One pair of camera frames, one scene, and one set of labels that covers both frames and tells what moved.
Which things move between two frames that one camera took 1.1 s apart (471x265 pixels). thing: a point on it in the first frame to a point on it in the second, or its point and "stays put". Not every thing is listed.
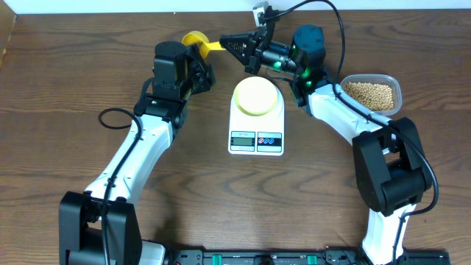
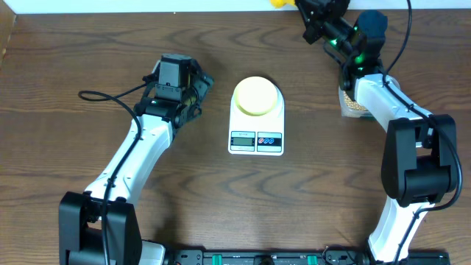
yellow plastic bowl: x=256 y=96 stays put
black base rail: x=296 y=257 stays put
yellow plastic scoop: x=201 y=38 to x=280 y=4
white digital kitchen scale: x=261 y=135 stays put
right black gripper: x=256 y=43 to x=316 y=22
